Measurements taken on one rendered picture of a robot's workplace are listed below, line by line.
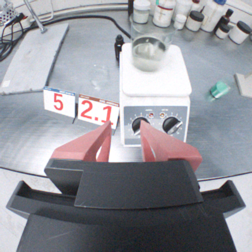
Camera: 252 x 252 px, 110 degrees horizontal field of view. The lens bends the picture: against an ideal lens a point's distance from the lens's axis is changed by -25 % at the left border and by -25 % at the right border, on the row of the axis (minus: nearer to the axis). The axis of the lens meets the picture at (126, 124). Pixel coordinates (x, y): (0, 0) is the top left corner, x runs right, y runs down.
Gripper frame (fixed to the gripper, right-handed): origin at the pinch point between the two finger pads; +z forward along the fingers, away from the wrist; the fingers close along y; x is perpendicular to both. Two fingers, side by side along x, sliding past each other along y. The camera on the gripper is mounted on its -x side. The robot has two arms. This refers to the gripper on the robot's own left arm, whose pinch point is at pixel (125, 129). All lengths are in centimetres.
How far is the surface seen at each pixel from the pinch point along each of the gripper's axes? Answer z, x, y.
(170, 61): 13.3, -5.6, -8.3
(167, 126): 6.9, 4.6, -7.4
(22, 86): 19.7, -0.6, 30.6
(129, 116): 7.8, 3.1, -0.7
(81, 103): 12.6, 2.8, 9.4
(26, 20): 45, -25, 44
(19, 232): -10.2, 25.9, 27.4
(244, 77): 22.6, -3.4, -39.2
